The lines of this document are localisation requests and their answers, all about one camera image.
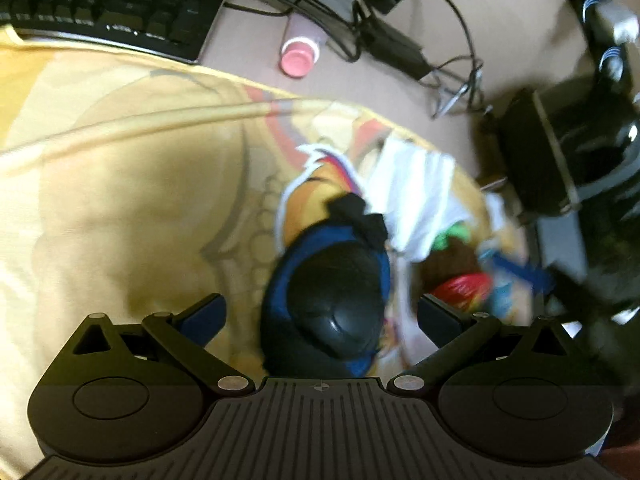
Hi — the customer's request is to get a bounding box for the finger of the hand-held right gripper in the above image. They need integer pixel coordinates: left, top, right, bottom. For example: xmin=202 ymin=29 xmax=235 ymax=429
xmin=549 ymin=264 xmax=608 ymax=313

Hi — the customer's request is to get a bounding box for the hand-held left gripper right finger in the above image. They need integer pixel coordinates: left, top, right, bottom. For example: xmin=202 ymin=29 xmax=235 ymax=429
xmin=390 ymin=294 xmax=576 ymax=395

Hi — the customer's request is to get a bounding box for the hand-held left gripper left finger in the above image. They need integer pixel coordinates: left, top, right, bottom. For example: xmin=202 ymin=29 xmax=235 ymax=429
xmin=72 ymin=292 xmax=256 ymax=395

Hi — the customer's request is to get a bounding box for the blue plastic bag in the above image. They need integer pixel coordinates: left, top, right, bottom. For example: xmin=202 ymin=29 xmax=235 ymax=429
xmin=477 ymin=247 xmax=556 ymax=311

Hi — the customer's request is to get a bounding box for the white tissue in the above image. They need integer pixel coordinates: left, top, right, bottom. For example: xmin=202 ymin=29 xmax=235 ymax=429
xmin=372 ymin=137 xmax=473 ymax=261

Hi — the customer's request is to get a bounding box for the black container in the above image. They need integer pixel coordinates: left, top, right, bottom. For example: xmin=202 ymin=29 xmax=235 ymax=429
xmin=480 ymin=75 xmax=640 ymax=218

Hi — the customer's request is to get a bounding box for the red wrapper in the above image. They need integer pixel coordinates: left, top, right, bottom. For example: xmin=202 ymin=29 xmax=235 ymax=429
xmin=432 ymin=272 xmax=496 ymax=311

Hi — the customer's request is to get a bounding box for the green wrapper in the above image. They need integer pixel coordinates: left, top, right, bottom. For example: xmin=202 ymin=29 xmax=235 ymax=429
xmin=432 ymin=224 xmax=473 ymax=252

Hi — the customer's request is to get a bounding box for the black computer mouse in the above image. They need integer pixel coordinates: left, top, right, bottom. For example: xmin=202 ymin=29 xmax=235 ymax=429
xmin=294 ymin=242 xmax=387 ymax=361

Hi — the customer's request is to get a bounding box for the small black cloth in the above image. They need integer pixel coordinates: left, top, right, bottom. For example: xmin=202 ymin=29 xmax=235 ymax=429
xmin=327 ymin=194 xmax=390 ymax=256

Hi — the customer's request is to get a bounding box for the yellow printed cloth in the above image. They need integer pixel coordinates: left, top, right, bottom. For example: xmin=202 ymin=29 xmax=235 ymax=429
xmin=0 ymin=25 xmax=536 ymax=476

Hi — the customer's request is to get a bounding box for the black striped device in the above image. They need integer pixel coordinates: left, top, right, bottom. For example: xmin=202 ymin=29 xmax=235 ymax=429
xmin=550 ymin=0 xmax=640 ymax=86

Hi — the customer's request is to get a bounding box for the black power adapter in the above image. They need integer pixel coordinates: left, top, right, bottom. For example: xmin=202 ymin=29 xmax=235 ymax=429
xmin=362 ymin=15 xmax=432 ymax=81

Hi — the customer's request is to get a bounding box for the pink tube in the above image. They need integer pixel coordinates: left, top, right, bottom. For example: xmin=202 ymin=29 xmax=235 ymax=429
xmin=280 ymin=15 xmax=331 ymax=79

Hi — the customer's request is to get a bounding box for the black keyboard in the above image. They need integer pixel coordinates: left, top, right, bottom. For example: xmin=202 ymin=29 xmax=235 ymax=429
xmin=0 ymin=0 xmax=246 ymax=64

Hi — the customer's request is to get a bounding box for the black cable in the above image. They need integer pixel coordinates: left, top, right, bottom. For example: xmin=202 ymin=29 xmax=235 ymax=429
xmin=222 ymin=0 xmax=488 ymax=121

